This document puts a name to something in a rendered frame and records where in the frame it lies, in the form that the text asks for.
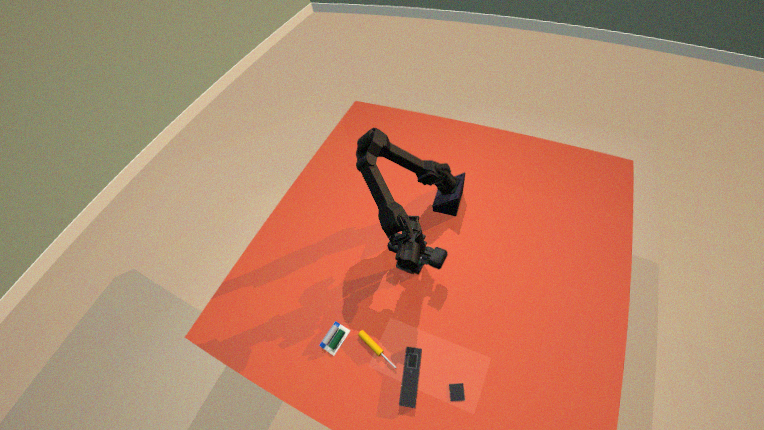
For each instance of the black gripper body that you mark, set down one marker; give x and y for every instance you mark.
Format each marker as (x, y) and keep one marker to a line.
(436, 258)

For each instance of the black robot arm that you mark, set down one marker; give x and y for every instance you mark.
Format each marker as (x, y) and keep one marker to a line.
(392, 216)

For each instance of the yellow-handled screwdriver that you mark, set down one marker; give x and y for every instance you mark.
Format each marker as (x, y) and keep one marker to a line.
(373, 346)

